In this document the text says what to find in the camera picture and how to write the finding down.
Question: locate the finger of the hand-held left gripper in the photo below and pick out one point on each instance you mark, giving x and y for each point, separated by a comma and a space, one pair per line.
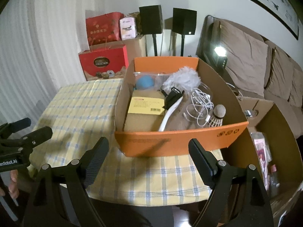
37, 134
16, 125

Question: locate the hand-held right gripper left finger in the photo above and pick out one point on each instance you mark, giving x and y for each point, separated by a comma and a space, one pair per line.
94, 163

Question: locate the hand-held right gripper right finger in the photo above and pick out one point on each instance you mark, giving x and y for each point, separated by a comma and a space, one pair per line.
202, 163

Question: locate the orange cardboard box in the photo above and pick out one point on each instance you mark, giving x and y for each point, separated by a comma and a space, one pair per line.
165, 141

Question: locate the white shuttlecock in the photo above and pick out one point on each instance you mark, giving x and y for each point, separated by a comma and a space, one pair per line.
219, 112

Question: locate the tan sponge block yellow label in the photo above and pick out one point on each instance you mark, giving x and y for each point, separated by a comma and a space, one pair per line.
142, 120

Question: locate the white duster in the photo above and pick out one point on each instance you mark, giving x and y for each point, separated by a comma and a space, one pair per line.
182, 78

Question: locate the person's left hand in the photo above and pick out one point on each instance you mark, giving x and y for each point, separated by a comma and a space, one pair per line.
14, 184

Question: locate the pink printed packet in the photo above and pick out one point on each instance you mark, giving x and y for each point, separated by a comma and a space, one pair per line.
261, 156

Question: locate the clear bottle pink cap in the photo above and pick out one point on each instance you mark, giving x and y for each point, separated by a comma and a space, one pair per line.
274, 179

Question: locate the white curtain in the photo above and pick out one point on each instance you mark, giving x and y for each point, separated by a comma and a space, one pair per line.
35, 52

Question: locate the open brown cardboard box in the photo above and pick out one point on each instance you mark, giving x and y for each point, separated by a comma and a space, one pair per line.
279, 123

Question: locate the red collection gift bag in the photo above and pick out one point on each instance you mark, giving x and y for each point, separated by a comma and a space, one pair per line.
90, 61

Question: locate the small bright video light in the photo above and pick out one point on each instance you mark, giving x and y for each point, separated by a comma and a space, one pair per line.
219, 52

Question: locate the black speaker stand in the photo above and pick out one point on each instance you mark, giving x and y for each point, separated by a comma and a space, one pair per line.
155, 45
183, 45

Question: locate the dark flat panel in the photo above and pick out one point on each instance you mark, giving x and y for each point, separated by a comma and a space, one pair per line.
206, 40

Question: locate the red floral gift bag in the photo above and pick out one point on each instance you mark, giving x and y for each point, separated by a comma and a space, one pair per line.
101, 28

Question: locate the black speaker with small logo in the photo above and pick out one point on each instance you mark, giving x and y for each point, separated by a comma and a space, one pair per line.
184, 21

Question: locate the framed ink painting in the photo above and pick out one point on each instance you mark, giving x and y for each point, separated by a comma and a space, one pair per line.
272, 2

